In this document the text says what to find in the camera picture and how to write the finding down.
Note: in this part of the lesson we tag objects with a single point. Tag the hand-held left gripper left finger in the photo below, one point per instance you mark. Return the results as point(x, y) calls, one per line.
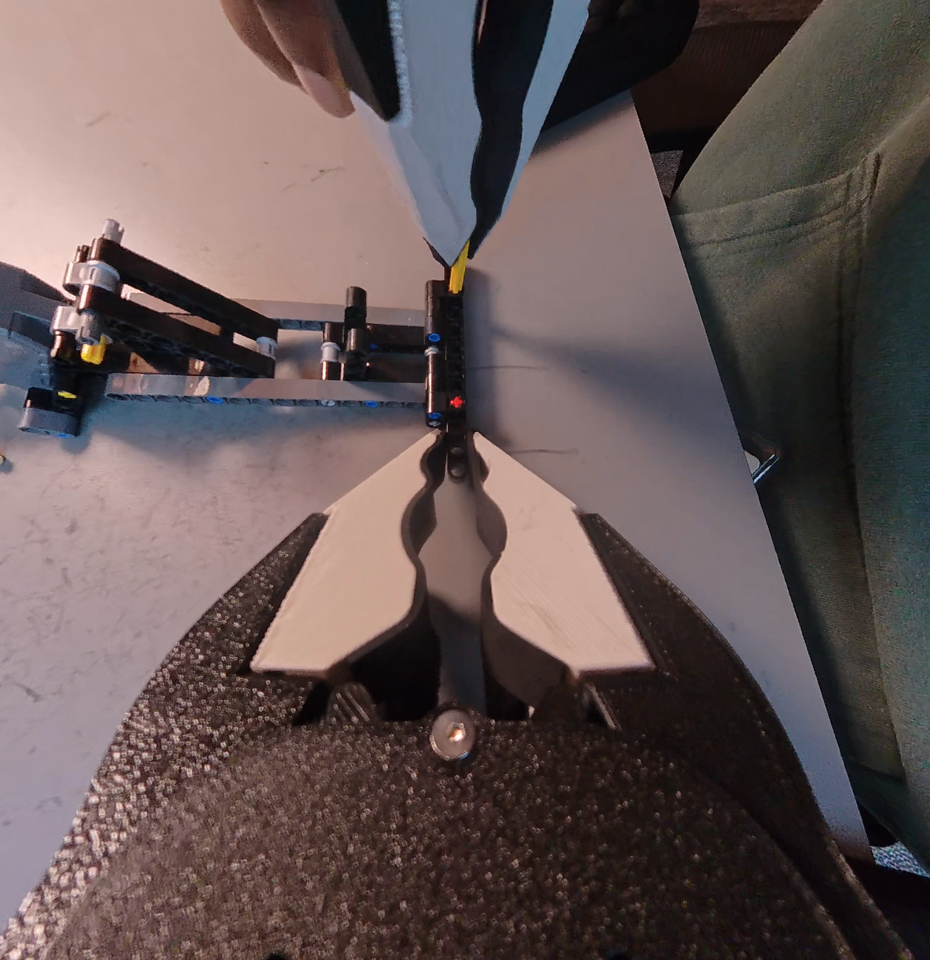
point(337, 592)

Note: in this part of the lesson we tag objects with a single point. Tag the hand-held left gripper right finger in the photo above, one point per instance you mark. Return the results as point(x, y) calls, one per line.
point(562, 592)

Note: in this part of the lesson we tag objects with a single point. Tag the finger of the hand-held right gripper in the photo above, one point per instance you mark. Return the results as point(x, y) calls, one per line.
point(555, 60)
point(435, 112)

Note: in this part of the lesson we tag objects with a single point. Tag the yellow toy axle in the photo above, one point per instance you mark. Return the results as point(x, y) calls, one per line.
point(458, 277)

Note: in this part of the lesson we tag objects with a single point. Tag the grey black toy chassis assembly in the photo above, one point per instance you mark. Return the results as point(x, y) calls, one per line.
point(172, 322)

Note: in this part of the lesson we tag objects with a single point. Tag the grey desk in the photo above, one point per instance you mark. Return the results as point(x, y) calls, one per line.
point(622, 337)

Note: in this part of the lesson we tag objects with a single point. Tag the person's right hand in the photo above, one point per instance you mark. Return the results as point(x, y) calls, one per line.
point(285, 37)

